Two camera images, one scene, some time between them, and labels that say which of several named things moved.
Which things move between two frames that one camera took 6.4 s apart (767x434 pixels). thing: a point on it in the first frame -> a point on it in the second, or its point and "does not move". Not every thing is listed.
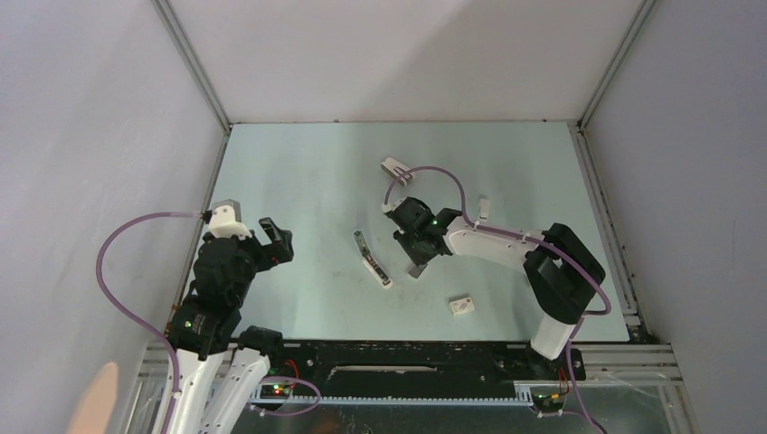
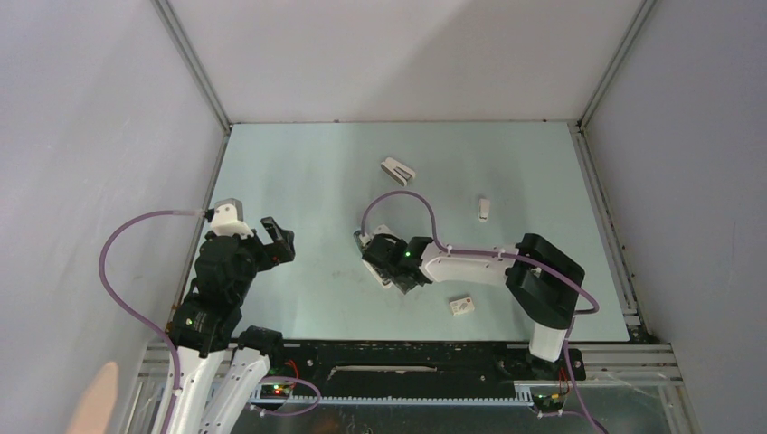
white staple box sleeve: x=461 y=306 does not move
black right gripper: x=419 y=259 -> x=405 y=287
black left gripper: x=279 y=250 does not move
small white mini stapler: x=484 y=209 does not move
